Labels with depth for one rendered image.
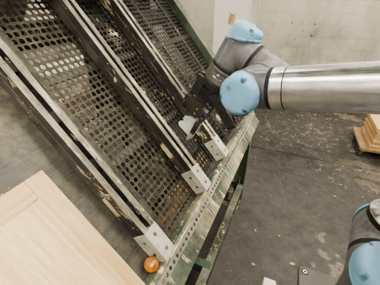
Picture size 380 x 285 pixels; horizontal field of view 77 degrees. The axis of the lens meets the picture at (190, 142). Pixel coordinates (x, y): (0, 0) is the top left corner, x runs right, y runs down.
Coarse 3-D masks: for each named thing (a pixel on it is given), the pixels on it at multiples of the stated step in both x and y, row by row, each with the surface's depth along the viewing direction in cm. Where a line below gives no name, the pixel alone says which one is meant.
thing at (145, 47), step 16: (112, 0) 116; (112, 16) 120; (128, 16) 120; (128, 32) 120; (144, 32) 123; (144, 48) 121; (160, 64) 122; (160, 80) 126; (176, 80) 127; (176, 96) 127; (208, 128) 133; (208, 144) 133
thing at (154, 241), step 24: (0, 48) 69; (0, 72) 68; (24, 72) 71; (24, 96) 69; (48, 96) 74; (48, 120) 71; (72, 144) 73; (96, 168) 76; (96, 192) 78; (120, 192) 80; (120, 216) 81; (144, 216) 81; (144, 240) 80; (168, 240) 84
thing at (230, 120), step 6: (210, 96) 63; (216, 96) 62; (216, 102) 63; (216, 108) 64; (222, 108) 64; (222, 114) 64; (228, 114) 64; (234, 114) 66; (222, 120) 65; (228, 120) 65; (234, 120) 65; (228, 126) 65; (234, 126) 65
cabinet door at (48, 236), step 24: (24, 192) 64; (48, 192) 68; (0, 216) 59; (24, 216) 62; (48, 216) 66; (72, 216) 70; (0, 240) 57; (24, 240) 60; (48, 240) 64; (72, 240) 68; (96, 240) 72; (0, 264) 56; (24, 264) 59; (48, 264) 62; (72, 264) 66; (96, 264) 70; (120, 264) 75
